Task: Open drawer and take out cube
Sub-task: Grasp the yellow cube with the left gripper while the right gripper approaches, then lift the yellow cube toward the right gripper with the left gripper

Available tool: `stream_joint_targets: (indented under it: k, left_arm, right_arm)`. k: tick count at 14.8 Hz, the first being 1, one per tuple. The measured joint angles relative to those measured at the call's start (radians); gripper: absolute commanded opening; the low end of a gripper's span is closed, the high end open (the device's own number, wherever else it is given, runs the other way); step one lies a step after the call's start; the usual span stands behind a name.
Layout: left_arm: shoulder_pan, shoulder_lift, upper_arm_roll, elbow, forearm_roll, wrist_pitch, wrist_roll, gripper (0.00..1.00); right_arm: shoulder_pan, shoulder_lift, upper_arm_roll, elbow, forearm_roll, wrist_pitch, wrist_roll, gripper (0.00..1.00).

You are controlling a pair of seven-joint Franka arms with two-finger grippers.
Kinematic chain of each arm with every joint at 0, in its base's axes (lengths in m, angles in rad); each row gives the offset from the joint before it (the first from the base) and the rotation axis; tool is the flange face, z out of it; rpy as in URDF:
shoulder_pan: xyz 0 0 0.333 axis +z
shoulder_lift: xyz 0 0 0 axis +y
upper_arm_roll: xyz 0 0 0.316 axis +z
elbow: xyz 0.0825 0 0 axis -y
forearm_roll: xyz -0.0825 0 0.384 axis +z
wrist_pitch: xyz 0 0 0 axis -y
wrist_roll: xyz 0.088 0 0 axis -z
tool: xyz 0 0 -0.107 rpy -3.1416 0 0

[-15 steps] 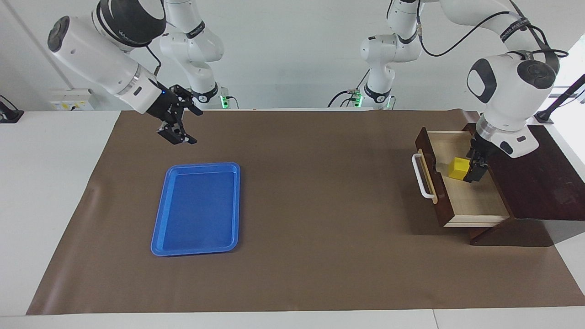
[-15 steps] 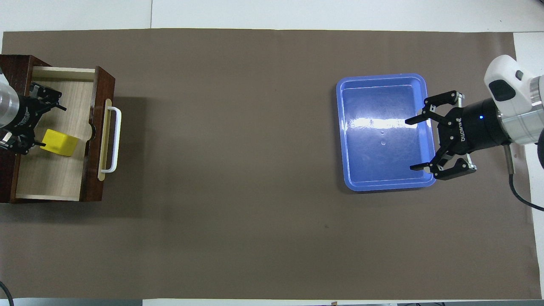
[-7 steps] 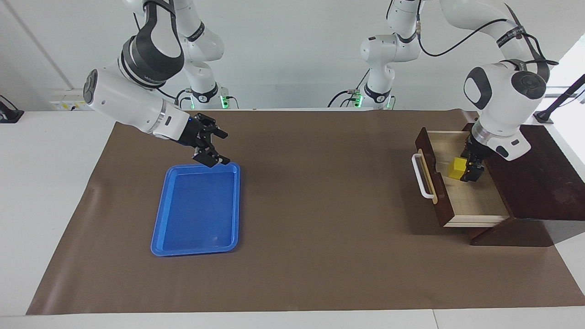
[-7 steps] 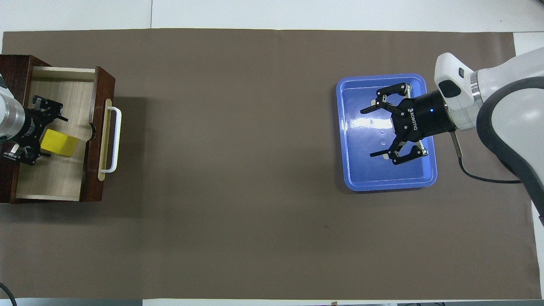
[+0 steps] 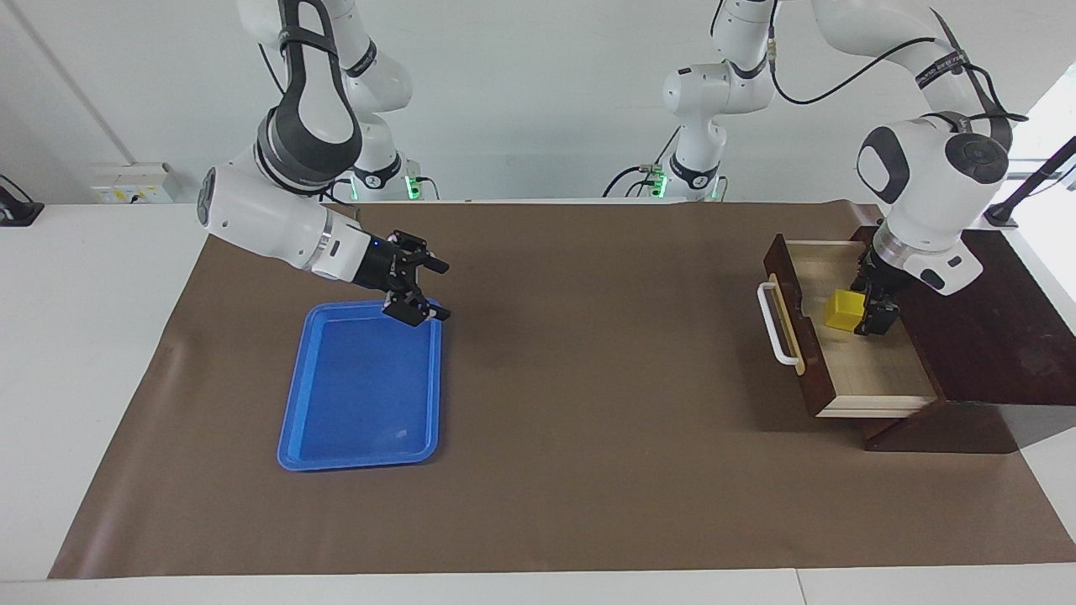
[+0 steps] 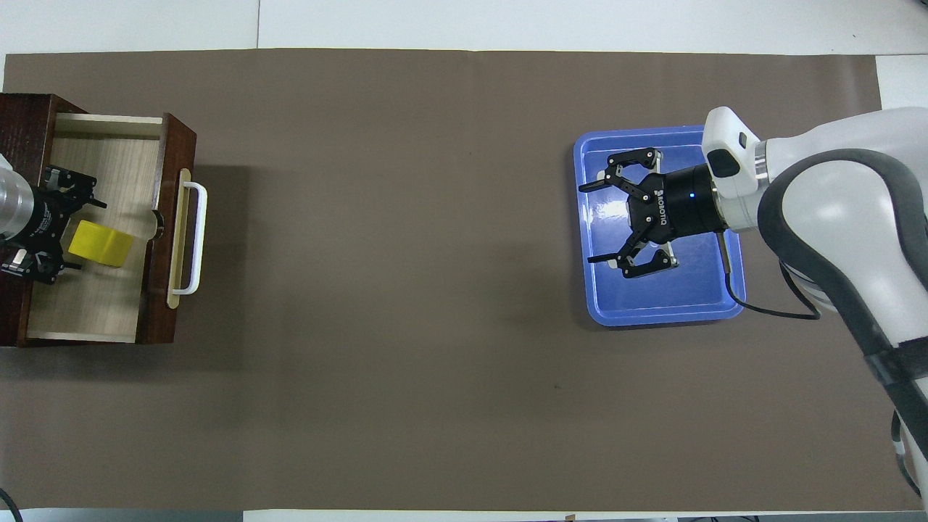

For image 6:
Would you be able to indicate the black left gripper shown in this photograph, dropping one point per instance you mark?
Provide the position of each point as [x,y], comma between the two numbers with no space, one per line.
[43,221]

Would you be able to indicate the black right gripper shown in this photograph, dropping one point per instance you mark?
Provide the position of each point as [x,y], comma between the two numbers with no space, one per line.
[674,206]

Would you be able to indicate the yellow cube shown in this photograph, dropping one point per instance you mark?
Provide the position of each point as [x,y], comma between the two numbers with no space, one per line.
[101,245]

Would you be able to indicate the dark wooden drawer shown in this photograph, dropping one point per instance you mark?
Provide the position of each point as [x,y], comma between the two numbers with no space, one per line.
[109,304]

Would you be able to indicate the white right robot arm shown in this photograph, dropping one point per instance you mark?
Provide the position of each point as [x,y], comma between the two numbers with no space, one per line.
[834,196]

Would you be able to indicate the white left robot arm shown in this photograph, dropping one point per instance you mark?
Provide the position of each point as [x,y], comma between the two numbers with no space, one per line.
[11,206]

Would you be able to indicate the dark wooden drawer cabinet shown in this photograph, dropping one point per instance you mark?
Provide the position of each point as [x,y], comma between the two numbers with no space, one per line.
[22,116]

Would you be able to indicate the blue plastic tray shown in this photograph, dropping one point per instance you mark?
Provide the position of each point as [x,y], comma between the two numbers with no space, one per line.
[689,297]

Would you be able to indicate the brown paper table mat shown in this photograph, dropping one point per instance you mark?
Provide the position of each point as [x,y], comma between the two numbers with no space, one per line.
[399,290]

